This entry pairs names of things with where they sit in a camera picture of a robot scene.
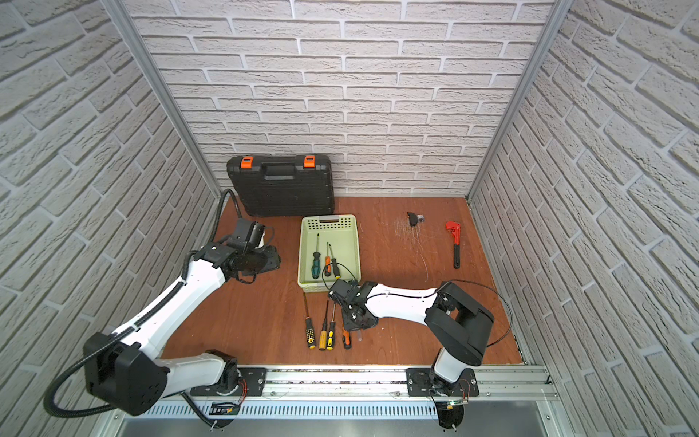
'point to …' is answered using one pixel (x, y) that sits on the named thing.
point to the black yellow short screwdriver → (335, 267)
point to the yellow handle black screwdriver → (323, 334)
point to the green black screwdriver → (316, 269)
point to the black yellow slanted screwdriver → (309, 332)
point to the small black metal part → (415, 218)
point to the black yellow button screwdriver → (331, 332)
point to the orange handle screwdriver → (346, 339)
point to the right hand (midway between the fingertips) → (358, 324)
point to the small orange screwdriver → (328, 263)
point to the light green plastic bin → (329, 249)
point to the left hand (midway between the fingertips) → (280, 255)
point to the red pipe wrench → (455, 228)
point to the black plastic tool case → (282, 186)
